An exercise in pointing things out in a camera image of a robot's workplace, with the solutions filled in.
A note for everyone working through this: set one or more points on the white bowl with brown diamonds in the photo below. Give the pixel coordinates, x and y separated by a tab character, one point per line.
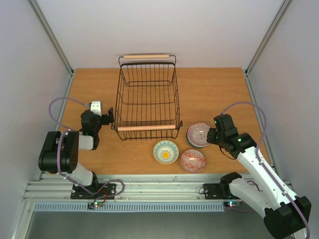
197	135

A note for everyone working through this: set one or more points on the white bowl under stack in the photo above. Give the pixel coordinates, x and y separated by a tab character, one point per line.
192	146

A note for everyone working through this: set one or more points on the left aluminium corner post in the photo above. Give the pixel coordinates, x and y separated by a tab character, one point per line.
49	32

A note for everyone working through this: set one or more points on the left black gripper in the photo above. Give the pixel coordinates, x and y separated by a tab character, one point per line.
107	121

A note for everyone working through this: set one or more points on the aluminium corner post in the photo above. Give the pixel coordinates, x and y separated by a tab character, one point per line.
269	33
49	32

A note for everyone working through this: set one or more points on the circuit board with leds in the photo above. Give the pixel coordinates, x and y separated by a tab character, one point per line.
95	205
231	204

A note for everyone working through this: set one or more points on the red patterned bowl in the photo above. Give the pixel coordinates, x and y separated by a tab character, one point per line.
192	161

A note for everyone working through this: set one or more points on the black wire dish rack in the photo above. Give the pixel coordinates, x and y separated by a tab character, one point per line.
147	102

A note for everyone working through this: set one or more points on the aluminium rail frame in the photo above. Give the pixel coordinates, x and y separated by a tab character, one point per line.
138	188

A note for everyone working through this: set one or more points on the right aluminium corner post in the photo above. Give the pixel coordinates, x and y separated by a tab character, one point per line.
269	33

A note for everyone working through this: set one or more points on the left circuit board with leds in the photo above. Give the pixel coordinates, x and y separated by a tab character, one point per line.
95	205

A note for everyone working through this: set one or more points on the grey slotted cable duct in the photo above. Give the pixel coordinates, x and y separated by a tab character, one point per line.
129	207

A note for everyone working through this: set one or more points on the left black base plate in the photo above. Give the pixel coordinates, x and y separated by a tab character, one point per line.
93	193

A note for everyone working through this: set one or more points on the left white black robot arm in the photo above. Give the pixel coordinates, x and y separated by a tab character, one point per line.
60	151

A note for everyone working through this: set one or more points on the right circuit board with leds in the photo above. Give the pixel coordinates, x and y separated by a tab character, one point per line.
231	204

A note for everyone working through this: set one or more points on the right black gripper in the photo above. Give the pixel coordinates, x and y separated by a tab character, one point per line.
212	136

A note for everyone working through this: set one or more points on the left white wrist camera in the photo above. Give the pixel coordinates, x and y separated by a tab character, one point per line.
96	107

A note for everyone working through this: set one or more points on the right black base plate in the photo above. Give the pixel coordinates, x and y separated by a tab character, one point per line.
213	191

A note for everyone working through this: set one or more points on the teal yellow sun bowl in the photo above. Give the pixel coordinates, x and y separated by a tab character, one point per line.
165	152

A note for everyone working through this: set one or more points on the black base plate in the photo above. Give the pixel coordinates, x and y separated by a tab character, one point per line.
93	193
213	191

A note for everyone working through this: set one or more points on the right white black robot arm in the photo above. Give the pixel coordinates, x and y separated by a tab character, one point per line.
284	213

